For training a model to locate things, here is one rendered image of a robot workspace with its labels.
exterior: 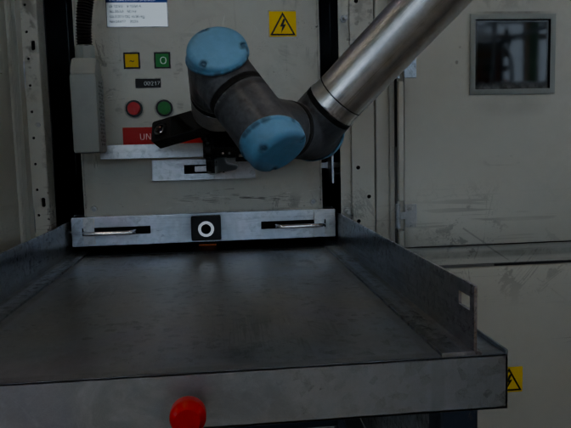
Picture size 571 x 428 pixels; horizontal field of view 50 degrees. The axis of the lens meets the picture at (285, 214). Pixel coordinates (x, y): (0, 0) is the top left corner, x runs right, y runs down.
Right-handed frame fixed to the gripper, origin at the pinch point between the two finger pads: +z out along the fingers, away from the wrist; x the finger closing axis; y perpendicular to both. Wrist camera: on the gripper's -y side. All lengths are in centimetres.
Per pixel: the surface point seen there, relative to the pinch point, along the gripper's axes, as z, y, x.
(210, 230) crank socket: 7.5, -0.4, -10.2
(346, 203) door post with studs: 5.2, 27.5, -6.2
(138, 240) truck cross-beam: 10.9, -15.1, -10.5
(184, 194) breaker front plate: 7.4, -5.4, -2.1
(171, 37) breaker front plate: -8.5, -6.8, 25.3
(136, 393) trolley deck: -48, -6, -50
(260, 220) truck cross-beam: 9.2, 9.9, -7.6
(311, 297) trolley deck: -26.3, 13.9, -35.1
